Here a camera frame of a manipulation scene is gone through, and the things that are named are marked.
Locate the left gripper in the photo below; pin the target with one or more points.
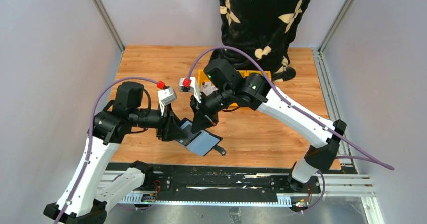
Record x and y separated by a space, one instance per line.
169 126

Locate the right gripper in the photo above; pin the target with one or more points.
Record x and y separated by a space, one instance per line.
201 108

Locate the black card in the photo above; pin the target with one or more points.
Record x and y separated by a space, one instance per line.
186 126

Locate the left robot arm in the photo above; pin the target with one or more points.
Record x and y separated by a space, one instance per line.
83 201

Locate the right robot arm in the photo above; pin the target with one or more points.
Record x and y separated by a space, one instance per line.
257 93

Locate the silver cards in bin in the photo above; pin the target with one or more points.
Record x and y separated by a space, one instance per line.
208 88

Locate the left yellow bin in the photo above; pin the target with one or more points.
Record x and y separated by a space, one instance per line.
202 78

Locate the black floral blanket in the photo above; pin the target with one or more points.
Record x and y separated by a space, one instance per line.
263 29

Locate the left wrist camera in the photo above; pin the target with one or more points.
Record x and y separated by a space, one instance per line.
166 95

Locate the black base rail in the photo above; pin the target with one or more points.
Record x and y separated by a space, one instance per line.
227 186

